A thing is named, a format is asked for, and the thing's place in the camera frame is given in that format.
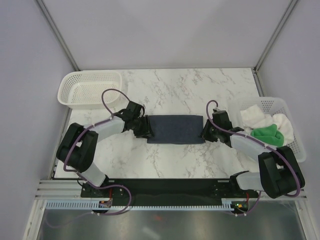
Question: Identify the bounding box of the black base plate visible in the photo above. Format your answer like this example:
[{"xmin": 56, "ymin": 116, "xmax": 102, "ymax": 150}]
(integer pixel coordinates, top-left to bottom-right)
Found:
[{"xmin": 79, "ymin": 177, "xmax": 261, "ymax": 208}]

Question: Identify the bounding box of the right aluminium frame post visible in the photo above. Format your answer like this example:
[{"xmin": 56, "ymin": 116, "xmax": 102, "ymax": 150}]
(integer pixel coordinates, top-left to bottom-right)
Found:
[{"xmin": 253, "ymin": 0, "xmax": 300, "ymax": 75}]

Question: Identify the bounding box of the white perforated basket right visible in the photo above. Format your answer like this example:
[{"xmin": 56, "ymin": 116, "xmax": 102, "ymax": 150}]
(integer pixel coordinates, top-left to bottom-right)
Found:
[{"xmin": 228, "ymin": 97, "xmax": 306, "ymax": 163}]

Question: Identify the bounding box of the left aluminium frame post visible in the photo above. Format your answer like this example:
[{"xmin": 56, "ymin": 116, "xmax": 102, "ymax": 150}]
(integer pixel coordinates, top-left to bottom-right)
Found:
[{"xmin": 34, "ymin": 0, "xmax": 80, "ymax": 72}]

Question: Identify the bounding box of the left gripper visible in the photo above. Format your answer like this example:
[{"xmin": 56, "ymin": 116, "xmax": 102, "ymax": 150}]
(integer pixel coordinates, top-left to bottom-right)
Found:
[{"xmin": 131, "ymin": 115, "xmax": 154, "ymax": 140}]

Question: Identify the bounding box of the white perforated basket left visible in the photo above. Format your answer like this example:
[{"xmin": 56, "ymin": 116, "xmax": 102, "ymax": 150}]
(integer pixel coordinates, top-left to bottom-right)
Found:
[{"xmin": 57, "ymin": 70, "xmax": 123, "ymax": 110}]

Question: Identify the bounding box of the white perforated basket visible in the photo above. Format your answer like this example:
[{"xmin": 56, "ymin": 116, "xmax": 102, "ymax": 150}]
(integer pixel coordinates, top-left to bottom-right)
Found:
[
  {"xmin": 228, "ymin": 97, "xmax": 306, "ymax": 163},
  {"xmin": 57, "ymin": 70, "xmax": 123, "ymax": 110}
]

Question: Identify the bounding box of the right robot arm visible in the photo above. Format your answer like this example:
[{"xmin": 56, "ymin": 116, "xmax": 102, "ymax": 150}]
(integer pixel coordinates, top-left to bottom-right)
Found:
[{"xmin": 200, "ymin": 109, "xmax": 305, "ymax": 199}]

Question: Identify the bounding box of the white cable duct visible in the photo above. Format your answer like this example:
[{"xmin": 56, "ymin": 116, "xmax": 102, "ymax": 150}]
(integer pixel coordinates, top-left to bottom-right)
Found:
[{"xmin": 45, "ymin": 199, "xmax": 236, "ymax": 212}]

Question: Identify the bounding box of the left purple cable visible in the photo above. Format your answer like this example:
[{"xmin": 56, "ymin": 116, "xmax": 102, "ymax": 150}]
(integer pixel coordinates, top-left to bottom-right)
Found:
[{"xmin": 63, "ymin": 89, "xmax": 133, "ymax": 173}]

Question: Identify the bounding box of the white towel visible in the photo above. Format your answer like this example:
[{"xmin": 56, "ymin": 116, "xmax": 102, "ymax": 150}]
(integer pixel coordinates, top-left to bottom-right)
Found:
[{"xmin": 240, "ymin": 104, "xmax": 295, "ymax": 146}]

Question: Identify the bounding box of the dark blue towel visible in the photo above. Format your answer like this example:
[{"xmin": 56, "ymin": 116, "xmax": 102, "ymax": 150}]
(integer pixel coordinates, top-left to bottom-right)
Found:
[{"xmin": 147, "ymin": 115, "xmax": 205, "ymax": 145}]

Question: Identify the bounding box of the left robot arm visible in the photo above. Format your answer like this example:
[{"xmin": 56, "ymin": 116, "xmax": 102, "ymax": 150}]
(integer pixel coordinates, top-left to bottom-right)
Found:
[{"xmin": 56, "ymin": 101, "xmax": 154, "ymax": 197}]

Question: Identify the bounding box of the aluminium frame post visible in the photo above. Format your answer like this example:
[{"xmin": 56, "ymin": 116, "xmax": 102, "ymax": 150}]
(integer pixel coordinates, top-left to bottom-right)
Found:
[
  {"xmin": 34, "ymin": 0, "xmax": 80, "ymax": 72},
  {"xmin": 253, "ymin": 0, "xmax": 300, "ymax": 75}
]

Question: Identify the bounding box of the purple cable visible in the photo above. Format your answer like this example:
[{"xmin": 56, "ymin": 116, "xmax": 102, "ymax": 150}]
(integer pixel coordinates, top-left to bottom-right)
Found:
[
  {"xmin": 205, "ymin": 99, "xmax": 302, "ymax": 197},
  {"xmin": 63, "ymin": 89, "xmax": 133, "ymax": 173}
]

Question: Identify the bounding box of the green towel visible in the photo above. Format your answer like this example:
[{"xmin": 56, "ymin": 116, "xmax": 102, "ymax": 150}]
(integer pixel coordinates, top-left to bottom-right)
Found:
[{"xmin": 250, "ymin": 124, "xmax": 285, "ymax": 147}]

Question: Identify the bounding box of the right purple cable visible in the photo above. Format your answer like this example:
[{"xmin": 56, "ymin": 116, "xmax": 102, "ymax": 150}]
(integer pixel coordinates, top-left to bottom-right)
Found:
[{"xmin": 205, "ymin": 99, "xmax": 302, "ymax": 197}]

